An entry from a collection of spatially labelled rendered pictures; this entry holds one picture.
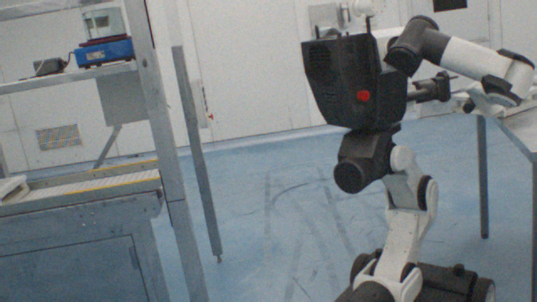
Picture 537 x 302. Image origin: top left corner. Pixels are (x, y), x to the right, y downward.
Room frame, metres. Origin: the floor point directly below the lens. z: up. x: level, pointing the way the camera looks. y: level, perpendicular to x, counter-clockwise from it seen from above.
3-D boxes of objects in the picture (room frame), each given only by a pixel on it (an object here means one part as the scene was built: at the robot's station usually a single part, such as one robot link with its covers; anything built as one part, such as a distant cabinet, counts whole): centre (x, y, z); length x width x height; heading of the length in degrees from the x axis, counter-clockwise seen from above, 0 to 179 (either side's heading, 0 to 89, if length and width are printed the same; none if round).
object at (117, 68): (1.59, 0.66, 1.22); 0.62 x 0.38 x 0.04; 92
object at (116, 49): (1.65, 0.48, 1.28); 0.21 x 0.20 x 0.09; 2
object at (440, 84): (1.70, -0.70, 0.95); 0.12 x 0.10 x 0.13; 107
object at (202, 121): (2.48, 0.30, 0.94); 0.17 x 0.06 x 0.26; 2
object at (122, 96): (1.74, 0.47, 1.11); 0.22 x 0.11 x 0.20; 92
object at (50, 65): (1.66, 0.71, 1.27); 0.12 x 0.07 x 0.06; 92
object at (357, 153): (1.42, -0.34, 0.81); 0.28 x 0.13 x 0.18; 138
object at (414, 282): (1.47, -0.39, 0.28); 0.21 x 0.20 x 0.13; 138
